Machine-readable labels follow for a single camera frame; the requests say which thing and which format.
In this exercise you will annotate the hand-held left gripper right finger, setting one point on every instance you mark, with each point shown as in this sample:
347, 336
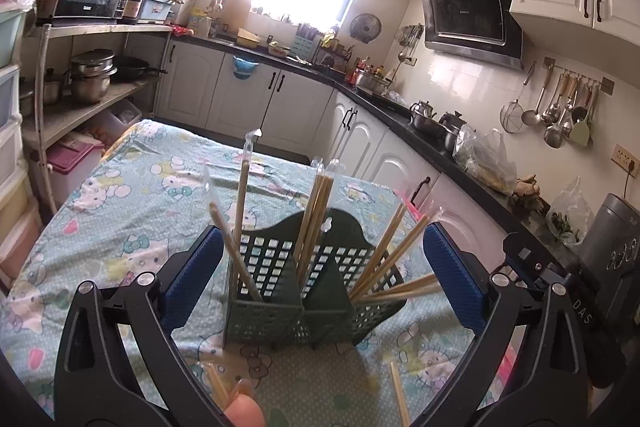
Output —
452, 277

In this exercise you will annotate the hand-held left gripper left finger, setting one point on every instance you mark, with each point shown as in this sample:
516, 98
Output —
195, 277

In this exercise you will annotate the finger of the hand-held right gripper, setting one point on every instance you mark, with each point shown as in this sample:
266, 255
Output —
530, 254

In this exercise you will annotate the green plastic utensil basket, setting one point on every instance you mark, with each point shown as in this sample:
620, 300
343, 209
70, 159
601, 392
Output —
270, 322

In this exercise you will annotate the bamboo chopstick pair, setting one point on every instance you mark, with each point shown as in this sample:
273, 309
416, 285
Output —
215, 387

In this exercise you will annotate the group of bamboo chopsticks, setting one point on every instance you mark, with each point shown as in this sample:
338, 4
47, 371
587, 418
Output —
322, 202

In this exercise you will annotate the row of hanging kitchen utensils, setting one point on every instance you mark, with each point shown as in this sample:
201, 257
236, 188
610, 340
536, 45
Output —
555, 112

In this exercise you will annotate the person's left hand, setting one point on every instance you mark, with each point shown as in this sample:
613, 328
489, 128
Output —
245, 412

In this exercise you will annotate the clear plastic bag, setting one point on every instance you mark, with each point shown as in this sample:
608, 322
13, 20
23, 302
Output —
482, 157
567, 212

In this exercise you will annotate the ginger root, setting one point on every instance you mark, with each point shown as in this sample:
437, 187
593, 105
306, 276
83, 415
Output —
527, 189

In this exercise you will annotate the grey cylindrical appliance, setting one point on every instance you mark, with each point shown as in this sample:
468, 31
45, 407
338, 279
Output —
612, 252

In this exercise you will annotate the cartoon printed green blanket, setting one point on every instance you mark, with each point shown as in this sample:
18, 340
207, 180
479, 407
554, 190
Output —
125, 207

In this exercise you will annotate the dark stone countertop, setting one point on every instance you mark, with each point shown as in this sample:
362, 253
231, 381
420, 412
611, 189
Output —
450, 147

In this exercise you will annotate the steel kettle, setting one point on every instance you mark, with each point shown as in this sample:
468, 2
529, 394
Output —
424, 114
452, 124

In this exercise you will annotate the pink storage box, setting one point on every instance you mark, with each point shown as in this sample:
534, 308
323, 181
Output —
70, 157

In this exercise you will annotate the clear plastic container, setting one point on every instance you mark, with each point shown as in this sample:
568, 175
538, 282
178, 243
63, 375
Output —
117, 117

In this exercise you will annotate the metal shelf rack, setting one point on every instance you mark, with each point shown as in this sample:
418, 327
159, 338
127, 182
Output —
90, 107

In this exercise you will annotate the white kitchen base cabinets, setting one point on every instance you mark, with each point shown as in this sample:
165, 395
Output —
300, 97

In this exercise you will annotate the blue hanging basin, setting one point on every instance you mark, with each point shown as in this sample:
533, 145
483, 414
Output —
243, 68

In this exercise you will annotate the black frying pan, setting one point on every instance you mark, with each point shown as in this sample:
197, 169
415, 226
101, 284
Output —
132, 68

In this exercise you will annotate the stacked stainless steel pots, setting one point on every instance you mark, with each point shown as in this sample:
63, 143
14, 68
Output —
92, 74

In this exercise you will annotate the small steel pot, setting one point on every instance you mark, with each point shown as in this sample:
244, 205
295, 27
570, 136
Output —
50, 87

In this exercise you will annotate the yellow container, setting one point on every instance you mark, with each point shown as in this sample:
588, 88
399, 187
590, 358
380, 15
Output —
248, 38

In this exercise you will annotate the black range hood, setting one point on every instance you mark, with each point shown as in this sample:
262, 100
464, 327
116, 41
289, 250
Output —
470, 12

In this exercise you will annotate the plastic drawer unit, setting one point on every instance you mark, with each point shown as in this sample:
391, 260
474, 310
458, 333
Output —
10, 107

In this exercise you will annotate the blue knife rack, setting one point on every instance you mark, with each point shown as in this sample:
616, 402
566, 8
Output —
306, 39

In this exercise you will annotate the light blue storage box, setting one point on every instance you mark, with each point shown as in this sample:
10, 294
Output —
155, 7

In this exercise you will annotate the dark sauce bottle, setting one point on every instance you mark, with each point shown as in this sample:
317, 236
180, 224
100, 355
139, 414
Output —
131, 4

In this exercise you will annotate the wall power outlet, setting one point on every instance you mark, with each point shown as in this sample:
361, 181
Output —
625, 154

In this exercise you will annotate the wall utensil rail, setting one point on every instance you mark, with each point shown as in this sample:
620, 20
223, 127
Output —
575, 74

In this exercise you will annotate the small wall fan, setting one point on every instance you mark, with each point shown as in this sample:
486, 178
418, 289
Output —
365, 28

